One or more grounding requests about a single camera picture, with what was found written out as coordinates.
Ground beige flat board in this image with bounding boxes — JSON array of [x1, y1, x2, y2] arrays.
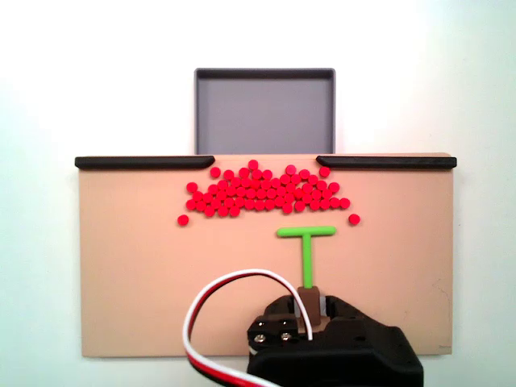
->
[[75, 152, 456, 359]]

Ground grey shallow tray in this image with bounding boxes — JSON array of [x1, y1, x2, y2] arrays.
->
[[193, 67, 337, 156]]

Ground red white black servo cable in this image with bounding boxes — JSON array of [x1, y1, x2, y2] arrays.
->
[[181, 268, 316, 387]]

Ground black edge rail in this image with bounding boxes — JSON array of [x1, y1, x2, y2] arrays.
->
[[316, 155, 458, 170], [74, 156, 215, 171]]

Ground green T-shaped pusher tool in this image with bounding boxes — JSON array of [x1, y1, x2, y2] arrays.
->
[[276, 225, 338, 326]]

